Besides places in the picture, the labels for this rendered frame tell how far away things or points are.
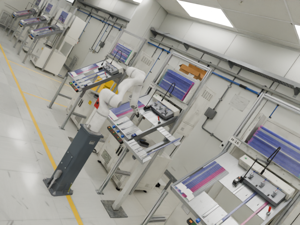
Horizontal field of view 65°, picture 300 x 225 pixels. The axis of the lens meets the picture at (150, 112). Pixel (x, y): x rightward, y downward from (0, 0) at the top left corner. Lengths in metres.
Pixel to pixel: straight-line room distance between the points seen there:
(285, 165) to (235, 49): 2.90
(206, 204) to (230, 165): 0.50
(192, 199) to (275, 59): 2.95
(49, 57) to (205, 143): 4.64
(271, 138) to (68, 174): 1.91
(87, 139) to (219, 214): 1.30
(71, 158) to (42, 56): 4.83
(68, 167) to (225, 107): 2.89
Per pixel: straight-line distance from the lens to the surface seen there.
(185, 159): 4.47
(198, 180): 2.25
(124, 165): 3.07
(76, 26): 6.97
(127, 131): 2.76
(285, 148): 2.33
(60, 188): 2.56
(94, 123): 2.28
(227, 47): 4.86
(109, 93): 2.23
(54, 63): 7.05
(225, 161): 2.44
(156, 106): 3.04
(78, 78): 4.12
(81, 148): 2.32
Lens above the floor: 1.45
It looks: 8 degrees down
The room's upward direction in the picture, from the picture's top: 32 degrees clockwise
